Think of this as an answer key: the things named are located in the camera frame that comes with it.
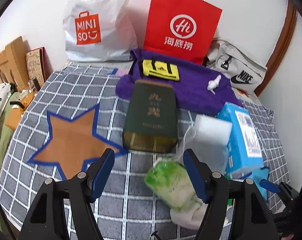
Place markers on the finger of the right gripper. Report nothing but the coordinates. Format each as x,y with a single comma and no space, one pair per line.
269,186

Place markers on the green white wipes pack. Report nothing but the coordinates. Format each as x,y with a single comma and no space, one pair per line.
171,183

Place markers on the blue tissue pack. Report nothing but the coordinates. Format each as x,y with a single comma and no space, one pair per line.
244,148

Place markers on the brown star cardboard mat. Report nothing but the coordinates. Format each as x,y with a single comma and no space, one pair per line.
73,144

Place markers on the grey checkered bed sheet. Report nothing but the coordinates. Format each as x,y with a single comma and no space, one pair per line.
127,209

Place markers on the white sponge block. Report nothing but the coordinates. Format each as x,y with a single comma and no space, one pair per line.
211,130

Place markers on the wooden nightstand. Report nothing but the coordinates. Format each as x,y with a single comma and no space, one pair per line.
19,107

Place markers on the grey Nike bag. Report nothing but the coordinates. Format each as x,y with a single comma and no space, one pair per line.
234,63

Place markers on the dark green tea tin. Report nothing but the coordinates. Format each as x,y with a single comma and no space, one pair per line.
151,123

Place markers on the purple towel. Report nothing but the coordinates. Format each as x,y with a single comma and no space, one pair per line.
191,90

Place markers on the brown book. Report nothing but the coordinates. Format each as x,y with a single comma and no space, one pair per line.
35,64

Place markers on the wooden headboard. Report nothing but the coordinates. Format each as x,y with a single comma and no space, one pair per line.
13,67

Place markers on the yellow black Adidas pouch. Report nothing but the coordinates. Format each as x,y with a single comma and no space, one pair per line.
161,70

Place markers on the white Miniso plastic bag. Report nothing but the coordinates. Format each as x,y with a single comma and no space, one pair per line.
98,31

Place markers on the red Haidilao paper bag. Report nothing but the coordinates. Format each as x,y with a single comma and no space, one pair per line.
181,28

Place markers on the mesh drawstring pouch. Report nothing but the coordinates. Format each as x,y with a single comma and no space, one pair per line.
207,151

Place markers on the brown wooden door frame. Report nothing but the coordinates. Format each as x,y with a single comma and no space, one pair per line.
281,46

